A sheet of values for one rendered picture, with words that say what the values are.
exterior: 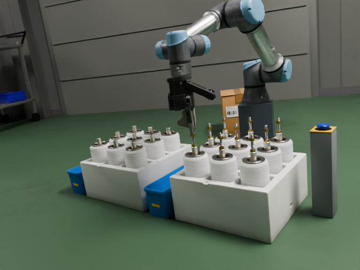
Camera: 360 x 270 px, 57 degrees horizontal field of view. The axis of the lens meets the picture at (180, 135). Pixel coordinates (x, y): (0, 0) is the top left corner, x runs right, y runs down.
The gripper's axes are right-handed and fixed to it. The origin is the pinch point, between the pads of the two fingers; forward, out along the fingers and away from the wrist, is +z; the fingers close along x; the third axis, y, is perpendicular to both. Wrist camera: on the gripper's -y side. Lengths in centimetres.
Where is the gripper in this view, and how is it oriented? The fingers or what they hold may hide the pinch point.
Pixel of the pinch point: (193, 129)
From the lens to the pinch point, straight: 122.9
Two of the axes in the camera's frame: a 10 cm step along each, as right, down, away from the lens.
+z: 1.3, 9.6, 2.4
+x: -2.6, 2.7, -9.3
